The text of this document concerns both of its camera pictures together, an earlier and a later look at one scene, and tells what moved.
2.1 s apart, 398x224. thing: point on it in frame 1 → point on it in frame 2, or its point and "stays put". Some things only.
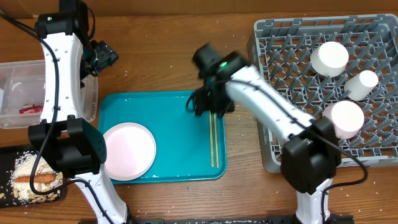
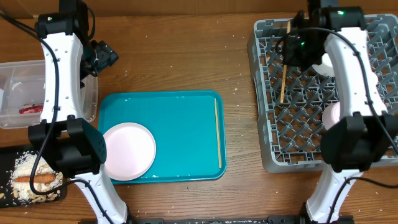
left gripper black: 106,55 stays put
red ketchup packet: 30,109 stays put
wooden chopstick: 212,160 → 284,74
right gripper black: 206,102 → 292,58
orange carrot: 48,178 stays put
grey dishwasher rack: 316,61 stays put
